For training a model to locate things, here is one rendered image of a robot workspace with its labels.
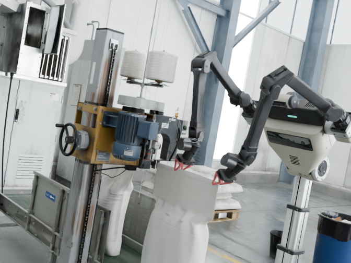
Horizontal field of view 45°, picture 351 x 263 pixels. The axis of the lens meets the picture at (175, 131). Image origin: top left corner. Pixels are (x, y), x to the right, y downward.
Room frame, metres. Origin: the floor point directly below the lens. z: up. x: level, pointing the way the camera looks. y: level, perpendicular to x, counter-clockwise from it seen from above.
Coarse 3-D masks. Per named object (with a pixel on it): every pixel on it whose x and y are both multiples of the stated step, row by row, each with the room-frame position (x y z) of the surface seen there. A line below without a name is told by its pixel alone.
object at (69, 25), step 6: (30, 0) 4.40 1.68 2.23; (42, 0) 4.57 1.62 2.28; (48, 0) 4.61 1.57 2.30; (72, 0) 5.40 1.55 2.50; (78, 0) 5.42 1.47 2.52; (72, 6) 5.41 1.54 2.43; (78, 6) 5.43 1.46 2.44; (72, 12) 5.31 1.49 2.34; (72, 18) 5.30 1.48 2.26; (66, 24) 5.02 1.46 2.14; (72, 24) 5.29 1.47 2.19
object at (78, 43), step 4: (80, 32) 5.49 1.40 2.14; (76, 36) 5.46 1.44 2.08; (80, 36) 5.50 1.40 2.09; (84, 36) 5.57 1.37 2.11; (76, 40) 5.47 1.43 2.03; (80, 40) 5.52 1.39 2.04; (84, 40) 5.59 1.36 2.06; (72, 44) 5.45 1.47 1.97; (76, 44) 5.47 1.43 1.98; (80, 44) 5.53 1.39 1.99; (72, 48) 5.45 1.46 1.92; (76, 48) 5.48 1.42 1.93; (80, 48) 5.54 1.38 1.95; (72, 52) 5.45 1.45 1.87; (76, 52) 5.49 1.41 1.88; (80, 52) 5.57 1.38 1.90; (72, 56) 5.46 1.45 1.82; (76, 56) 5.52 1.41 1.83; (72, 60) 5.50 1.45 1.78
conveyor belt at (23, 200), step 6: (12, 198) 3.68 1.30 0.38; (18, 198) 3.72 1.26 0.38; (24, 198) 3.75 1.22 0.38; (30, 198) 3.79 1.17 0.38; (18, 204) 3.54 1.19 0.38; (24, 204) 3.57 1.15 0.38; (126, 246) 2.97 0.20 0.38; (120, 252) 2.83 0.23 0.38; (126, 252) 2.85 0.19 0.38; (132, 252) 2.87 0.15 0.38; (108, 258) 2.68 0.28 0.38; (114, 258) 2.70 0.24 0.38; (120, 258) 2.72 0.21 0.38; (126, 258) 2.74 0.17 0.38; (132, 258) 2.76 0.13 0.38; (138, 258) 2.78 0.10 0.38
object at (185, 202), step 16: (160, 176) 2.51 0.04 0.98; (176, 176) 2.39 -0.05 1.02; (192, 176) 2.30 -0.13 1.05; (160, 192) 2.49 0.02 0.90; (176, 192) 2.37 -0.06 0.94; (192, 192) 2.29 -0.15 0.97; (208, 192) 2.23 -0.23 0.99; (160, 208) 2.42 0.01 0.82; (176, 208) 2.33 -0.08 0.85; (192, 208) 2.28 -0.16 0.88; (208, 208) 2.21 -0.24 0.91; (160, 224) 2.36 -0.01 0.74; (176, 224) 2.28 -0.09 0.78; (192, 224) 2.22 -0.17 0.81; (144, 240) 2.46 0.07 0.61; (160, 240) 2.33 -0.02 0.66; (176, 240) 2.25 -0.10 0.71; (192, 240) 2.20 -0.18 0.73; (144, 256) 2.42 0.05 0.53; (160, 256) 2.31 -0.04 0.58; (176, 256) 2.23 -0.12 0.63; (192, 256) 2.20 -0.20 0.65
